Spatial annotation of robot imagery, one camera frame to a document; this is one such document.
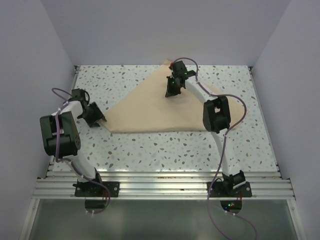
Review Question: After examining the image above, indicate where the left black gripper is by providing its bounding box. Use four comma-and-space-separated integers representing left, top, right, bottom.
79, 102, 106, 128

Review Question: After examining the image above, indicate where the beige cloth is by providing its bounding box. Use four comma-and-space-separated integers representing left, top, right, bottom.
103, 62, 247, 133

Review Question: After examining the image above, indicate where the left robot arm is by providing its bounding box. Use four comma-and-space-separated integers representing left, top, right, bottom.
39, 88, 107, 197

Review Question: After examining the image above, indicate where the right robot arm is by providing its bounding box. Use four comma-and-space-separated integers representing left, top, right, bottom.
165, 58, 246, 197

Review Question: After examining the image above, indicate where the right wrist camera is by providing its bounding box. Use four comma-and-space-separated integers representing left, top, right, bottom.
168, 62, 174, 71

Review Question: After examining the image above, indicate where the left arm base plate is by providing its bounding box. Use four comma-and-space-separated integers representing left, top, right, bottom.
72, 179, 120, 198

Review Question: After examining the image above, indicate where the aluminium rail frame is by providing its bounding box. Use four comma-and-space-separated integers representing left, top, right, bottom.
22, 65, 306, 240

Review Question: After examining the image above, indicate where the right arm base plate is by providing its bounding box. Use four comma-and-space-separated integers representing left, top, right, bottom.
206, 178, 253, 198

